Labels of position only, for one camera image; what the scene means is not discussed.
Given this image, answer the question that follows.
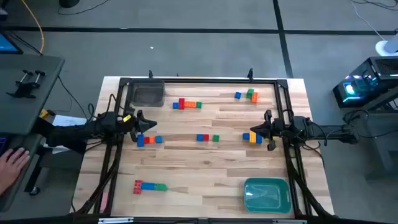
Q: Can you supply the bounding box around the black cable bundle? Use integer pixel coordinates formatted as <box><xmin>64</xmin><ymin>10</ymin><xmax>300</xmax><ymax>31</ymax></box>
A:
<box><xmin>77</xmin><ymin>136</ymin><xmax>124</xmax><ymax>215</ymax></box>
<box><xmin>287</xmin><ymin>142</ymin><xmax>333</xmax><ymax>218</ymax></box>

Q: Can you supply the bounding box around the black aluminium table frame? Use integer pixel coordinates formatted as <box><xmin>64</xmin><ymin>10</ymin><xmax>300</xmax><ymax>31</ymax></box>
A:
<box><xmin>105</xmin><ymin>77</ymin><xmax>301</xmax><ymax>218</ymax></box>

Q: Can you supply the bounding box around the yellow cable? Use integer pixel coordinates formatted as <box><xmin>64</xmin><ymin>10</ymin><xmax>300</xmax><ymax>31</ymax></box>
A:
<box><xmin>20</xmin><ymin>0</ymin><xmax>45</xmax><ymax>54</ymax></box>

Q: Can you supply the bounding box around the silver metal bracket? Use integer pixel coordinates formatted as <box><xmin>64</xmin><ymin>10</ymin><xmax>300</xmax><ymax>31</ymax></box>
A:
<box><xmin>98</xmin><ymin>217</ymin><xmax>134</xmax><ymax>224</ymax></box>

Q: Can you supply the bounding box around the person's hand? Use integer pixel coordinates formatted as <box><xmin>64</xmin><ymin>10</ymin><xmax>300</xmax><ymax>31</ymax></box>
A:
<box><xmin>0</xmin><ymin>147</ymin><xmax>31</xmax><ymax>196</ymax></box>

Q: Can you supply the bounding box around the grey side table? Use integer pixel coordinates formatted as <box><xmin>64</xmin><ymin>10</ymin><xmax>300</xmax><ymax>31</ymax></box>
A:
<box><xmin>0</xmin><ymin>54</ymin><xmax>65</xmax><ymax>212</ymax></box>

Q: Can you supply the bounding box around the black round base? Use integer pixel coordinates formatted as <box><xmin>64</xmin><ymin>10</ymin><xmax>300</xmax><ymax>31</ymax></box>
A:
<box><xmin>58</xmin><ymin>0</ymin><xmax>81</xmax><ymax>9</ymax></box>

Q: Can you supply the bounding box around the teal plastic bin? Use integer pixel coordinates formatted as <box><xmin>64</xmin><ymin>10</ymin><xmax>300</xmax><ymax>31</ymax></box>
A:
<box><xmin>243</xmin><ymin>177</ymin><xmax>292</xmax><ymax>215</ymax></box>

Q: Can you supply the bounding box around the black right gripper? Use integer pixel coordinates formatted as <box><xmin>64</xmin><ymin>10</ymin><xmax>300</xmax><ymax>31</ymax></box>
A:
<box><xmin>249</xmin><ymin>110</ymin><xmax>284</xmax><ymax>152</ymax></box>

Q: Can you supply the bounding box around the white cable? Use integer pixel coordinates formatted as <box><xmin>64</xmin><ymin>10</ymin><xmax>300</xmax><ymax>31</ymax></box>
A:
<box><xmin>350</xmin><ymin>0</ymin><xmax>386</xmax><ymax>41</ymax></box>

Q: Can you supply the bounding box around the black floor cable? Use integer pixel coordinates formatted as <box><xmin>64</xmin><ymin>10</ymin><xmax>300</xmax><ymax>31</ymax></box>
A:
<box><xmin>57</xmin><ymin>0</ymin><xmax>110</xmax><ymax>16</ymax></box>

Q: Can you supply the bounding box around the yellow and black object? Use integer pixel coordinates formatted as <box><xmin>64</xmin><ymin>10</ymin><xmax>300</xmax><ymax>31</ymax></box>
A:
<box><xmin>39</xmin><ymin>108</ymin><xmax>57</xmax><ymax>121</ymax></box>

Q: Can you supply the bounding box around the white round base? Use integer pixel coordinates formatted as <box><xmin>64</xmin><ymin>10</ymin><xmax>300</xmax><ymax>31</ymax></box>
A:
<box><xmin>375</xmin><ymin>32</ymin><xmax>398</xmax><ymax>57</ymax></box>

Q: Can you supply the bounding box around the white paper sheet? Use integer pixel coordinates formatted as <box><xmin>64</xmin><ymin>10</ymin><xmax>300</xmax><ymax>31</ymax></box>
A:
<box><xmin>52</xmin><ymin>114</ymin><xmax>88</xmax><ymax>128</ymax></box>

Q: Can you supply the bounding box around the grey plastic bin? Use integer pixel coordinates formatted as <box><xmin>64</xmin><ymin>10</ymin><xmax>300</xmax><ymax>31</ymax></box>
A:
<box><xmin>128</xmin><ymin>78</ymin><xmax>166</xmax><ymax>108</ymax></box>

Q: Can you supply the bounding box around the grey computer stand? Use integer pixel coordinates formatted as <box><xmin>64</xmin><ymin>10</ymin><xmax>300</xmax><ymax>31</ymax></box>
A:
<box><xmin>343</xmin><ymin>93</ymin><xmax>398</xmax><ymax>181</ymax></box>

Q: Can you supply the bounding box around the backlit keyboard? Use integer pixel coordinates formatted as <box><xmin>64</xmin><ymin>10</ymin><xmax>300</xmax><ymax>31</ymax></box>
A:
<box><xmin>0</xmin><ymin>136</ymin><xmax>9</xmax><ymax>156</ymax></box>

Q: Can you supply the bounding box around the black side table cable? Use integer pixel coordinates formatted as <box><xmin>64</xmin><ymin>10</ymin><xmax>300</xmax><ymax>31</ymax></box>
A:
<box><xmin>57</xmin><ymin>75</ymin><xmax>90</xmax><ymax>121</ymax></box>

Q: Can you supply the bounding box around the black lit computer tower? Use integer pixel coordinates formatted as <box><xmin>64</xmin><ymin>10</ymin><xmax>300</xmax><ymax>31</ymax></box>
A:
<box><xmin>331</xmin><ymin>55</ymin><xmax>398</xmax><ymax>109</ymax></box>

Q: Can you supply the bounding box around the black clamp tool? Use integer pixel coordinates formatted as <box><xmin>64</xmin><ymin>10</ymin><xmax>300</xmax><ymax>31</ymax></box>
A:
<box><xmin>6</xmin><ymin>69</ymin><xmax>47</xmax><ymax>100</ymax></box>

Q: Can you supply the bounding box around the computer monitor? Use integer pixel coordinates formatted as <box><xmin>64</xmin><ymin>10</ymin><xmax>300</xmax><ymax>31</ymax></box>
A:
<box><xmin>0</xmin><ymin>30</ymin><xmax>24</xmax><ymax>55</ymax></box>

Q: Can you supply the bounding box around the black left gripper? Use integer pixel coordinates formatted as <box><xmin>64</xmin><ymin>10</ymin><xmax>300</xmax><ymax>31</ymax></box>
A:
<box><xmin>123</xmin><ymin>110</ymin><xmax>158</xmax><ymax>142</ymax></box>

